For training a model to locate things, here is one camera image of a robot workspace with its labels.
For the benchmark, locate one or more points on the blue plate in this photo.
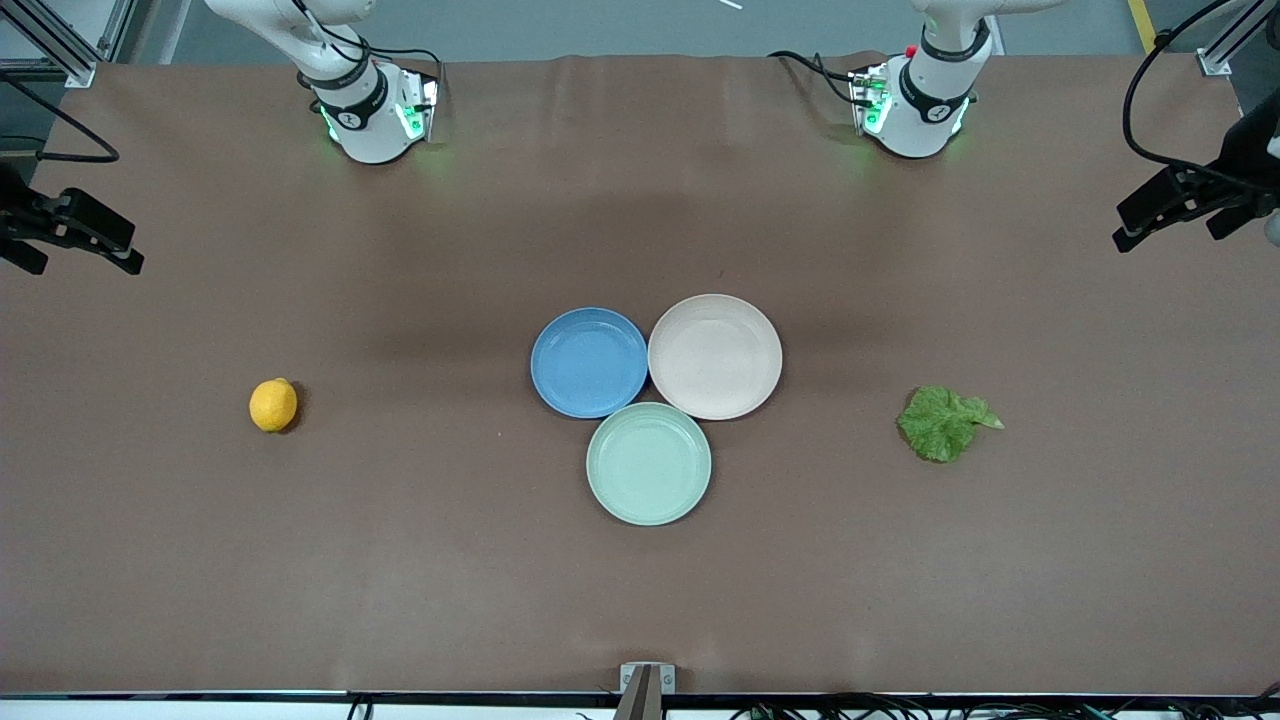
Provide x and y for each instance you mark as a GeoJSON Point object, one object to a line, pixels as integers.
{"type": "Point", "coordinates": [588, 362]}

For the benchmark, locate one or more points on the beige plate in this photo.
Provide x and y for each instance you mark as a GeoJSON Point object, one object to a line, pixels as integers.
{"type": "Point", "coordinates": [715, 356]}

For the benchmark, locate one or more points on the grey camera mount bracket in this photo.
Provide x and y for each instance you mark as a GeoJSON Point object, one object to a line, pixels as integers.
{"type": "Point", "coordinates": [647, 682]}

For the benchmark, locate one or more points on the brown table cover sheet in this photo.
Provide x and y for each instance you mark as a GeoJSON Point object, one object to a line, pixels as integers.
{"type": "Point", "coordinates": [300, 550]}

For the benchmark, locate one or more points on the yellow lemon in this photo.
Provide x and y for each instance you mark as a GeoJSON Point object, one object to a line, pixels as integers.
{"type": "Point", "coordinates": [273, 405]}

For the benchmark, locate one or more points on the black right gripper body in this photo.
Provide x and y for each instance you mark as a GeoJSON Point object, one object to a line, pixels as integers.
{"type": "Point", "coordinates": [12, 215]}

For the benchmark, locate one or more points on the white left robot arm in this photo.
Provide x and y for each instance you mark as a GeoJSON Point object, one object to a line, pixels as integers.
{"type": "Point", "coordinates": [920, 115]}

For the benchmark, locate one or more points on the green lettuce leaf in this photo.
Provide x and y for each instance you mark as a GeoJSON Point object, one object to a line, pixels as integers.
{"type": "Point", "coordinates": [940, 425]}

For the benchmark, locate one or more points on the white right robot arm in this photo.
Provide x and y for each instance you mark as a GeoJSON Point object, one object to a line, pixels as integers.
{"type": "Point", "coordinates": [372, 130]}

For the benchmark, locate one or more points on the mint green plate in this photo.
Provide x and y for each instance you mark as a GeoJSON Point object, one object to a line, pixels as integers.
{"type": "Point", "coordinates": [648, 465]}

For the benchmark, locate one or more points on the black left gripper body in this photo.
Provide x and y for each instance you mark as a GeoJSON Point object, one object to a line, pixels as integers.
{"type": "Point", "coordinates": [1243, 158]}

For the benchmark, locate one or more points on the aluminium frame profile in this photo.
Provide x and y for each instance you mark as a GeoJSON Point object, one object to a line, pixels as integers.
{"type": "Point", "coordinates": [65, 45]}
{"type": "Point", "coordinates": [1215, 45]}

